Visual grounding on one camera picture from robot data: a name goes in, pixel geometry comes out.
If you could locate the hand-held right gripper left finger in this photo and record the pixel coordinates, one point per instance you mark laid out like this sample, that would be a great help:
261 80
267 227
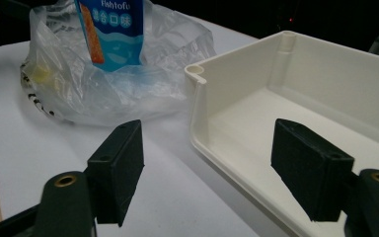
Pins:
116 171

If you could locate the white plastic tray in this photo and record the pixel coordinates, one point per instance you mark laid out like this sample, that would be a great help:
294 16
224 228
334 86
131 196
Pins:
292 115

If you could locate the yellow item in bag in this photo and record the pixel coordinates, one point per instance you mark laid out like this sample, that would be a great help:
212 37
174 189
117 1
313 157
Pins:
41 74

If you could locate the blue snack packet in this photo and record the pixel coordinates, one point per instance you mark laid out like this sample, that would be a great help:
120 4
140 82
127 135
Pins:
115 33

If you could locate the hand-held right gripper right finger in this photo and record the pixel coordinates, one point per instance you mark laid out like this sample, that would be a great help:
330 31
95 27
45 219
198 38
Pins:
309 171

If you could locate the clear plastic bag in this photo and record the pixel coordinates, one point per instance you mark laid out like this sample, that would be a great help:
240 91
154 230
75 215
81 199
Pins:
118 82

